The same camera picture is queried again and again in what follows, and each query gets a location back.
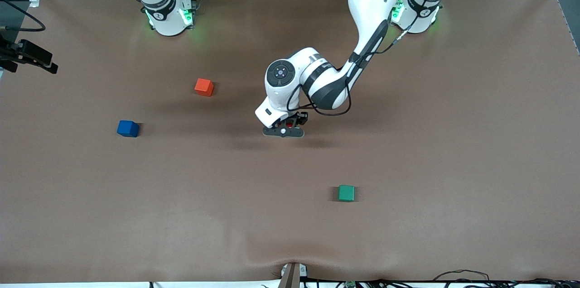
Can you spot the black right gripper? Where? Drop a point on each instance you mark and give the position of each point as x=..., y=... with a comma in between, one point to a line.
x=27, y=51

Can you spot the green wooden cube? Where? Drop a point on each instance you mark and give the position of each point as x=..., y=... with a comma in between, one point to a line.
x=346, y=193

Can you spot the orange wooden cube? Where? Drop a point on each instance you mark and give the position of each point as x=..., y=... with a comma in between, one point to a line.
x=204, y=87

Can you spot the blue wooden cube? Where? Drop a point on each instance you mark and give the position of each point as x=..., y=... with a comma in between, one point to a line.
x=128, y=128

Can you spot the brown table cover sheet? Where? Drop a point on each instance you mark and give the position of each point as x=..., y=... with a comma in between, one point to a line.
x=290, y=233

